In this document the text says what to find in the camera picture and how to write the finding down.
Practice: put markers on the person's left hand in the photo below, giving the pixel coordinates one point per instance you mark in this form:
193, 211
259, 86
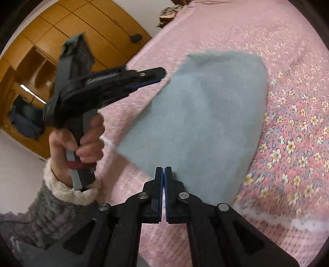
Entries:
93, 143

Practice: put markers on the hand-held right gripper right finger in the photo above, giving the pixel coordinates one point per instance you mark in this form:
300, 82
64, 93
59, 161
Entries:
168, 195

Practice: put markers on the wooden wardrobe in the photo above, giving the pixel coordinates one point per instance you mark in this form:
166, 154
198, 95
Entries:
77, 20

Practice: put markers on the pink floral bedspread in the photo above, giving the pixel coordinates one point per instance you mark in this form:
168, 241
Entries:
290, 107

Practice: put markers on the brown patterned cloth pile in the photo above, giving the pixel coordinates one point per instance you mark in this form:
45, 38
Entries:
168, 16

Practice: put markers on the dark hanging clothes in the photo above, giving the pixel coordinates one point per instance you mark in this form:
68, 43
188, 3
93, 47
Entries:
25, 120

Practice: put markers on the small black device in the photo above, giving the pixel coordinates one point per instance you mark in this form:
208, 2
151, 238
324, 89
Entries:
135, 38

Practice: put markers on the black stand with light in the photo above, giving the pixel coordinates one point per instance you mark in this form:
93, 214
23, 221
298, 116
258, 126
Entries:
32, 93

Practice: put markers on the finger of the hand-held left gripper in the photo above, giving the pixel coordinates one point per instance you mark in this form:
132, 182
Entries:
141, 85
149, 74

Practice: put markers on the grey-blue pants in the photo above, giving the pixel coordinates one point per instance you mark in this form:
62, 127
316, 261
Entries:
200, 123

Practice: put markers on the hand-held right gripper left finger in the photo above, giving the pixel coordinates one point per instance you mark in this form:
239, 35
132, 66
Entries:
159, 195

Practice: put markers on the person's left forearm grey sleeve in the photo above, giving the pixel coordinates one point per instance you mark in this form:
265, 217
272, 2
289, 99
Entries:
48, 213

